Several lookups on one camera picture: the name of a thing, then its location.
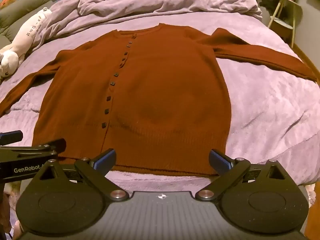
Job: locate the olive green cushion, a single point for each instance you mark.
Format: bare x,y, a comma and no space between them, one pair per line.
17,13

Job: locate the orange plush toy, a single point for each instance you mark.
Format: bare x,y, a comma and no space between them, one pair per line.
6,2

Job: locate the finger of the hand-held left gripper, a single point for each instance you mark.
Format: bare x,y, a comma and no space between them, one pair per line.
37,150
11,137

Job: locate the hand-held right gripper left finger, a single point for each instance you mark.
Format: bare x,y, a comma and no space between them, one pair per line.
106,159

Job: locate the rust brown buttoned cardigan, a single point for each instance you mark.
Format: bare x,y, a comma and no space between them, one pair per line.
162,100

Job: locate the crumpled purple duvet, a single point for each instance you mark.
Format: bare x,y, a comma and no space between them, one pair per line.
155,2

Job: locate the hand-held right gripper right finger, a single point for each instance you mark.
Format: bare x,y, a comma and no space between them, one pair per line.
220,159

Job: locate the long white plush toy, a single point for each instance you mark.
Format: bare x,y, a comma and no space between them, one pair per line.
27,30

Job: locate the pale two-tier side table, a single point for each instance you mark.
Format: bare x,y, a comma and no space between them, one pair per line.
287,12

